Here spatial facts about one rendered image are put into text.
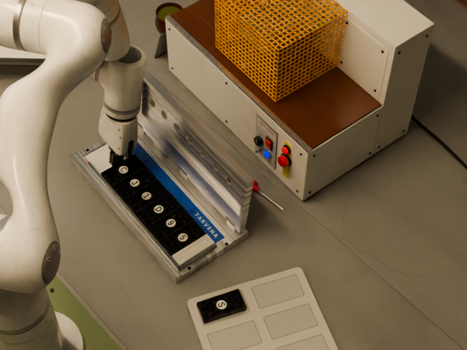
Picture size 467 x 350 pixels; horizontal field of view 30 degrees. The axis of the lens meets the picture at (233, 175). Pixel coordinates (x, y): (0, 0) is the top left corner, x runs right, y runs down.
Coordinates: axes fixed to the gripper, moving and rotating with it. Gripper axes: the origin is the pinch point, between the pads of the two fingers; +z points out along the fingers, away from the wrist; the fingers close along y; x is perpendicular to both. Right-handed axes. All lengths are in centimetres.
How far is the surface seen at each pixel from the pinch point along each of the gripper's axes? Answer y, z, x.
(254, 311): 52, 3, 2
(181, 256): 31.7, 2.3, -3.1
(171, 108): 7.2, -17.8, 8.6
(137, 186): 9.5, 1.5, -0.2
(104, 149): -5.7, 2.7, 0.4
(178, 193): 16.3, 1.3, 6.9
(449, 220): 61, -6, 53
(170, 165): 8.3, 0.7, 10.3
